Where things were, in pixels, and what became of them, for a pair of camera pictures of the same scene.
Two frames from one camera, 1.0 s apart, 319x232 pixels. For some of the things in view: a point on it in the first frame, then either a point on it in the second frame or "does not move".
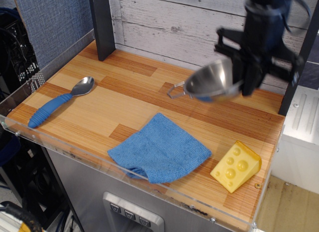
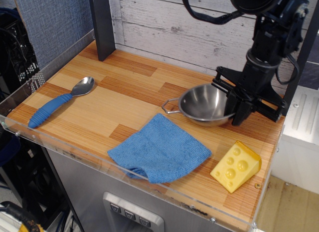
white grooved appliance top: [301, 120] does not move
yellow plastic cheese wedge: [238, 166] does not move
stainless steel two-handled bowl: [209, 82] to [204, 104]
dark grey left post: [103, 24] does not move
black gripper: [261, 49] to [251, 92]
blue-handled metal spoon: [83, 85] does not move
